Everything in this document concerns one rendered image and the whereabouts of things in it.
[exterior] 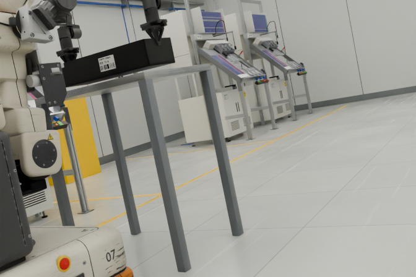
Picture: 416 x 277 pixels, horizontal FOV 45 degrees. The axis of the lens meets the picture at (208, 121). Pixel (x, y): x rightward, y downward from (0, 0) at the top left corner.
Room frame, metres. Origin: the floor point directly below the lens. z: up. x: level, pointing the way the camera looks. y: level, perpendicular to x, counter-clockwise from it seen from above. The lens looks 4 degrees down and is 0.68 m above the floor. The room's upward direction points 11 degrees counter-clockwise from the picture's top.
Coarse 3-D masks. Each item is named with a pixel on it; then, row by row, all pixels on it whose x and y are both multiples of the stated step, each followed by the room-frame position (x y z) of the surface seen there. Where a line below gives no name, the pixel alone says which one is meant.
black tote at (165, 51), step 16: (112, 48) 2.16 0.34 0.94; (128, 48) 2.11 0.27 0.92; (144, 48) 2.06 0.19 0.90; (160, 48) 2.13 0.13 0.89; (64, 64) 2.35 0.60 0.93; (80, 64) 2.29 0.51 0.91; (96, 64) 2.23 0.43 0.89; (112, 64) 2.17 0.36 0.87; (128, 64) 2.12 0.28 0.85; (144, 64) 2.07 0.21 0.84; (160, 64) 2.11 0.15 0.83; (64, 80) 2.37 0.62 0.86; (80, 80) 2.30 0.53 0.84; (96, 80) 2.34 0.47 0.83
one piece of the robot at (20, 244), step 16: (0, 112) 1.51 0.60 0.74; (0, 128) 1.51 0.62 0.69; (0, 144) 1.49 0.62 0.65; (0, 160) 1.48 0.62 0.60; (0, 176) 1.47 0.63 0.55; (16, 176) 1.51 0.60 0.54; (0, 192) 1.46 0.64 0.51; (16, 192) 1.50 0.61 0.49; (0, 208) 1.45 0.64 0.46; (16, 208) 1.49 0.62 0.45; (0, 224) 1.44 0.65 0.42; (16, 224) 1.48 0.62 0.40; (0, 240) 1.43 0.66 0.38; (16, 240) 1.47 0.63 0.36; (0, 256) 1.42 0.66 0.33; (16, 256) 1.47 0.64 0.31
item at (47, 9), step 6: (36, 6) 1.72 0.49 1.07; (42, 6) 1.73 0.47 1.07; (48, 6) 1.75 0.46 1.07; (54, 6) 1.76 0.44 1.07; (36, 12) 1.69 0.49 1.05; (42, 12) 1.69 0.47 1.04; (48, 12) 1.73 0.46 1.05; (54, 12) 1.77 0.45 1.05; (42, 18) 1.70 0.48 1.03; (48, 18) 1.70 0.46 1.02; (48, 24) 1.71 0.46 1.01; (54, 24) 1.72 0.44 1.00
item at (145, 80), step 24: (144, 72) 1.93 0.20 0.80; (168, 72) 2.04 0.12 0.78; (192, 72) 2.18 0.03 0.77; (72, 96) 2.19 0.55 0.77; (144, 96) 1.94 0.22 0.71; (216, 96) 2.29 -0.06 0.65; (48, 120) 2.33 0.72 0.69; (216, 120) 2.26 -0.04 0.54; (120, 144) 2.66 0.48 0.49; (216, 144) 2.27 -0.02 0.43; (120, 168) 2.65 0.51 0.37; (168, 168) 1.95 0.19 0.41; (168, 192) 1.93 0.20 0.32; (72, 216) 2.34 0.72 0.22; (168, 216) 1.94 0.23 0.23; (240, 216) 2.29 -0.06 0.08
